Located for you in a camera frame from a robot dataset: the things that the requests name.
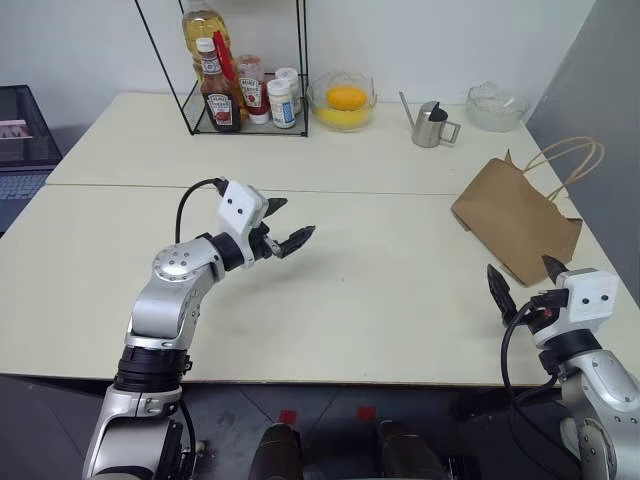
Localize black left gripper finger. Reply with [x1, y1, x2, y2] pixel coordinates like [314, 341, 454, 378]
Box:
[262, 196, 290, 220]
[273, 224, 318, 261]

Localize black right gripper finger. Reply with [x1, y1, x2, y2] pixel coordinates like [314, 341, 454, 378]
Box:
[541, 254, 569, 284]
[486, 264, 519, 327]

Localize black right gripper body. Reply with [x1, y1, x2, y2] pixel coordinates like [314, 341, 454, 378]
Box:
[529, 288, 571, 324]

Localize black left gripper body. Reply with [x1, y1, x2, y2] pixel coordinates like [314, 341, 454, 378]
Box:
[248, 222, 282, 263]

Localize brown paper bag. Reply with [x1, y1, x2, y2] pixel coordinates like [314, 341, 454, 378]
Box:
[451, 137, 606, 288]

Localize white seasoning jar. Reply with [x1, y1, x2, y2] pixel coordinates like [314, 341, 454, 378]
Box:
[266, 78, 296, 130]
[274, 66, 303, 115]

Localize yellow lemon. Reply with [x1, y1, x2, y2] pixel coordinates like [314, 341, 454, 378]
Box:
[317, 104, 374, 131]

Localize glass ketchup bottle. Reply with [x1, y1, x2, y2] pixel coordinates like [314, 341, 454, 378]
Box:
[195, 38, 243, 134]

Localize plastic squeeze ketchup bottle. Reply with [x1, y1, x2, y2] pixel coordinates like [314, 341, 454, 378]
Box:
[234, 54, 271, 125]

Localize orange fruit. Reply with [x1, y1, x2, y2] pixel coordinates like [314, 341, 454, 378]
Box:
[326, 86, 369, 111]

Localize dark bulky object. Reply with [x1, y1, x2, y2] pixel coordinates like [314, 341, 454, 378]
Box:
[452, 394, 566, 480]

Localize glass fruit bowl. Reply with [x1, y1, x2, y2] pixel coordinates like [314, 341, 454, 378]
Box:
[307, 69, 379, 133]

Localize empty glass bowl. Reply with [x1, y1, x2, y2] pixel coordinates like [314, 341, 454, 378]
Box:
[467, 81, 532, 133]

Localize steel long-spout watering can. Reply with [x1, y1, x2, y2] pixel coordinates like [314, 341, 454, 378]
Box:
[398, 90, 462, 150]

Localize dark rounded shape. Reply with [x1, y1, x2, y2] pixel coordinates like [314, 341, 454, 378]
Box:
[249, 422, 304, 480]
[377, 418, 449, 480]

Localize cooking oil bottle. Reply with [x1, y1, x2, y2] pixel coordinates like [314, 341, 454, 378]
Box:
[181, 0, 239, 99]

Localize dark laptop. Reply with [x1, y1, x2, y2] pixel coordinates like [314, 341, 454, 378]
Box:
[0, 84, 64, 236]

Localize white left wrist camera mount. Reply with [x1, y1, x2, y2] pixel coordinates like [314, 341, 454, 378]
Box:
[215, 180, 269, 269]

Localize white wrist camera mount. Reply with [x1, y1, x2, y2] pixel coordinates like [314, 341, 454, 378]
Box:
[532, 268, 619, 349]
[215, 180, 269, 269]

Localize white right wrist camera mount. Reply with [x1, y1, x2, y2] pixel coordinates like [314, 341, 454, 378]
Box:
[532, 268, 619, 349]

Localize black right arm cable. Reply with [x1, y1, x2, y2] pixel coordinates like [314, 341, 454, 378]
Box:
[501, 292, 571, 451]

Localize black wire rack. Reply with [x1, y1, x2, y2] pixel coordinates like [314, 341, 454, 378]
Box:
[133, 0, 310, 139]

